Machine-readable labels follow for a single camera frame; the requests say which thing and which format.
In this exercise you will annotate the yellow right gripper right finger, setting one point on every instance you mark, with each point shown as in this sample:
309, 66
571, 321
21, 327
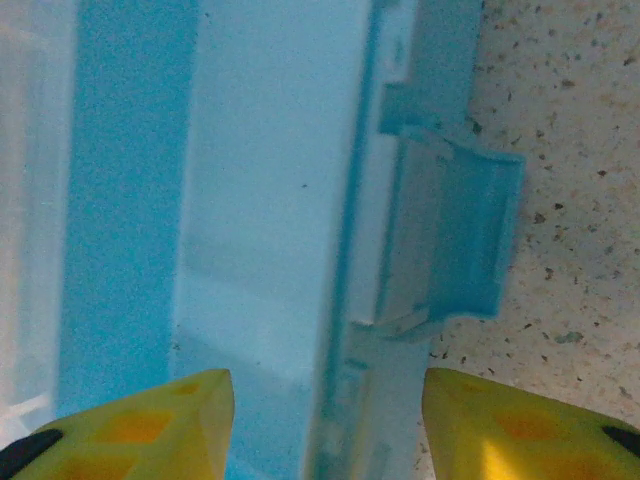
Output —
500, 430

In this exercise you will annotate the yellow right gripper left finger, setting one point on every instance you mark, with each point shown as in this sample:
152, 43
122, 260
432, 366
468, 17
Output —
150, 435

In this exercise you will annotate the blue plastic toolbox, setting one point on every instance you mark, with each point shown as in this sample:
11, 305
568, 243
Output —
275, 200

